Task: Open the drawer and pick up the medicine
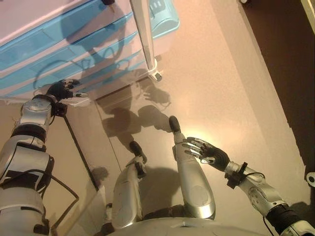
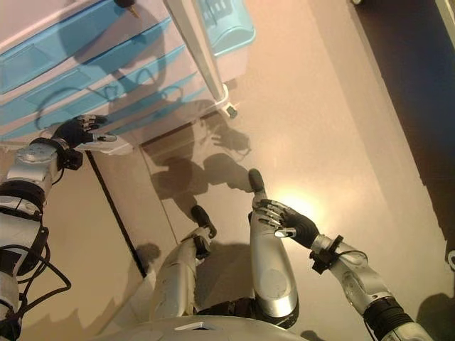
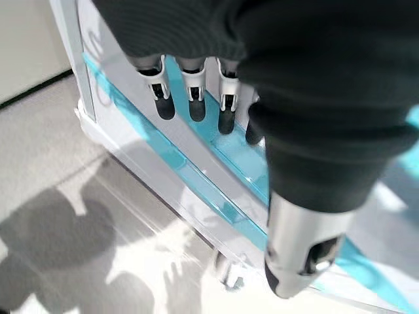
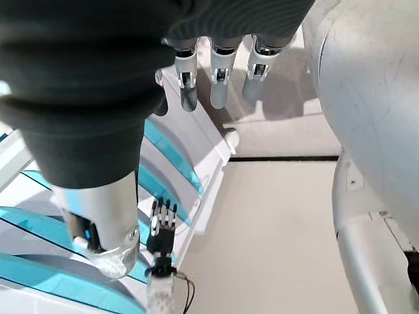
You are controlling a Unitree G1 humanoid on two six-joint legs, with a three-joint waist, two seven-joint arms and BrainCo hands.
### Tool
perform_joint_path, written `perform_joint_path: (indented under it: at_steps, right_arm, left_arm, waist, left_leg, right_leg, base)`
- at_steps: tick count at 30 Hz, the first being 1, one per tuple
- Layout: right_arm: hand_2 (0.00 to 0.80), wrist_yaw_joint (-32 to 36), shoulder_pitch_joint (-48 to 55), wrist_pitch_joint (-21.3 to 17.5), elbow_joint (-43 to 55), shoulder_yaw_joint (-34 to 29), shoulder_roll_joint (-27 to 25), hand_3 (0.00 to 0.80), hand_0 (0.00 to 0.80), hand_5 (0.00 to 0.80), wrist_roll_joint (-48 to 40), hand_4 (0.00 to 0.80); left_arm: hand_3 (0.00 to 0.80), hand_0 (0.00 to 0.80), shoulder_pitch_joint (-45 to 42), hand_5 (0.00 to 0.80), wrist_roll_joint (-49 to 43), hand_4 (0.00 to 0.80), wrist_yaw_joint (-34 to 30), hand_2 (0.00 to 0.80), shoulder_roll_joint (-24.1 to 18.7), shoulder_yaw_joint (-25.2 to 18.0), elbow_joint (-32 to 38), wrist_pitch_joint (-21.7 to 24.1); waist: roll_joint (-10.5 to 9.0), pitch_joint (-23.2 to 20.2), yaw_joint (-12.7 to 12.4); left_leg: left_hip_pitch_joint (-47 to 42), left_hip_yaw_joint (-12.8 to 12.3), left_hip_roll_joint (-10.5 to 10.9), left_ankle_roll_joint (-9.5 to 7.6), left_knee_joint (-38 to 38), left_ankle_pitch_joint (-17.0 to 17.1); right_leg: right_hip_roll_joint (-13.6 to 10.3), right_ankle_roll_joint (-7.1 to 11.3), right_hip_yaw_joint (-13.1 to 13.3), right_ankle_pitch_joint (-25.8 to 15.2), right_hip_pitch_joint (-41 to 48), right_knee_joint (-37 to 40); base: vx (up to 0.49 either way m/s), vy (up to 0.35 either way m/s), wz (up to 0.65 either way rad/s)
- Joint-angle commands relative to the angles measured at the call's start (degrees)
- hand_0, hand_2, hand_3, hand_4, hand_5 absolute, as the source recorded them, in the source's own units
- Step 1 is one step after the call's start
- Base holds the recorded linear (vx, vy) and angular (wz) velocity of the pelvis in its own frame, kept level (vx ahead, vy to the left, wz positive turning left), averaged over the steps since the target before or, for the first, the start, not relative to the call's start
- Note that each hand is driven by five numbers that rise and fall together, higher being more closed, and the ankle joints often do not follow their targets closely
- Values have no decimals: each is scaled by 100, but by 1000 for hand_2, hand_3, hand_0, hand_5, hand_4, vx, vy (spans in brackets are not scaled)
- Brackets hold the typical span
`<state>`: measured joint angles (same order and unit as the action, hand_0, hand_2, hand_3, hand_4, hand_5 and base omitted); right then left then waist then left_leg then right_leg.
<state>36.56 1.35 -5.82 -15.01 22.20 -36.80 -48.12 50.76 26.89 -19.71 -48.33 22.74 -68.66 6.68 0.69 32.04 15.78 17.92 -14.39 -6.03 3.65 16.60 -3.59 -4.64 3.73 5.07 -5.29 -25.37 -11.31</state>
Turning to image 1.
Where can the cart caster wheel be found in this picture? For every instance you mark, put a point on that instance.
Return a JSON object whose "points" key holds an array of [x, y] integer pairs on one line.
{"points": [[156, 76]]}

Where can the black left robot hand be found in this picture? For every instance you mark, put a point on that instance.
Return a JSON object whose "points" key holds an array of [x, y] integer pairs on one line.
{"points": [[57, 89]]}

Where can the white medical cart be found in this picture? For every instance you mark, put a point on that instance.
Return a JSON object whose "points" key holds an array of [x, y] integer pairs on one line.
{"points": [[145, 49]]}

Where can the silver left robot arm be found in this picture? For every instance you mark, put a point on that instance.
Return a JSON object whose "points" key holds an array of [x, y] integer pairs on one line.
{"points": [[34, 110]]}

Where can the black key in lock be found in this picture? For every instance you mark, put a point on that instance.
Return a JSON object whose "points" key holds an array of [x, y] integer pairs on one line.
{"points": [[108, 2]]}

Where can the white hospital bed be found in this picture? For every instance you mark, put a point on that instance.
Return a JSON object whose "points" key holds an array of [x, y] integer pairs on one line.
{"points": [[310, 9]]}

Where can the bed caster wheel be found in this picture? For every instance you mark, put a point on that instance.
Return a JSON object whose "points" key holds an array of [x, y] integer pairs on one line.
{"points": [[244, 1], [311, 177]]}

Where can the silver robot leg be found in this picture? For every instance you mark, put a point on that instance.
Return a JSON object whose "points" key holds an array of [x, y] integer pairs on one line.
{"points": [[194, 186], [125, 196]]}

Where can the silver left robot leg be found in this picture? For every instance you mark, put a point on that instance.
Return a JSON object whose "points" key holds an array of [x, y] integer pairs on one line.
{"points": [[125, 196]]}

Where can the waste bin with blue lid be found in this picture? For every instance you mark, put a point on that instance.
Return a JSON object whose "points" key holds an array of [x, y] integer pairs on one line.
{"points": [[165, 22]]}

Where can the silver right robot leg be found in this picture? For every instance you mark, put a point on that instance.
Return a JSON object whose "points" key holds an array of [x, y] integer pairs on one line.
{"points": [[194, 186]]}

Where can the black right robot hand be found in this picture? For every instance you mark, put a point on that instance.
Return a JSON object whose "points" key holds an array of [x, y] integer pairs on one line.
{"points": [[217, 156]]}

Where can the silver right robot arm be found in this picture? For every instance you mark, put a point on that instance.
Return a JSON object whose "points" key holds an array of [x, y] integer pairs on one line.
{"points": [[258, 194]]}

